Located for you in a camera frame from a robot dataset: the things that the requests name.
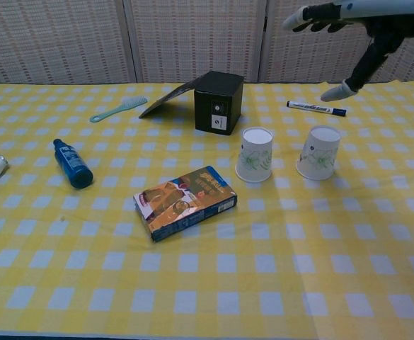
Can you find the black open cardboard box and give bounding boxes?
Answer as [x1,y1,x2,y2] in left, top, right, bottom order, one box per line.
[138,70,246,137]

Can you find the blue spray bottle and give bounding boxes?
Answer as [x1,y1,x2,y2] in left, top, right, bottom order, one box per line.
[52,138,94,189]

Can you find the teal plastic comb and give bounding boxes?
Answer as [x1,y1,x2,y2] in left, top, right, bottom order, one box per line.
[89,96,149,124]

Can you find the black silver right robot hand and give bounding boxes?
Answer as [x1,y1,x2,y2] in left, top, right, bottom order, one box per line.
[282,0,414,103]

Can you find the orange printed flat carton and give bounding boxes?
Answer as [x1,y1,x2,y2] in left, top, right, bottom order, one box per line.
[132,165,238,243]

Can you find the white blue marker pen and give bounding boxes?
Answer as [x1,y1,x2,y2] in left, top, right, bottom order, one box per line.
[286,100,347,118]

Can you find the woven folding screen panel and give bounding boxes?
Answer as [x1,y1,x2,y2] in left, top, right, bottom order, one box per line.
[0,0,139,85]
[258,0,414,84]
[123,0,270,84]

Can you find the yellow white checked tablecloth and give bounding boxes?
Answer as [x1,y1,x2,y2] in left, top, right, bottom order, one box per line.
[0,82,321,338]
[251,80,414,340]

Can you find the white paper cup green print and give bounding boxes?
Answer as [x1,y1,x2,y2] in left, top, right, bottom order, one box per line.
[235,127,275,183]
[295,125,342,181]

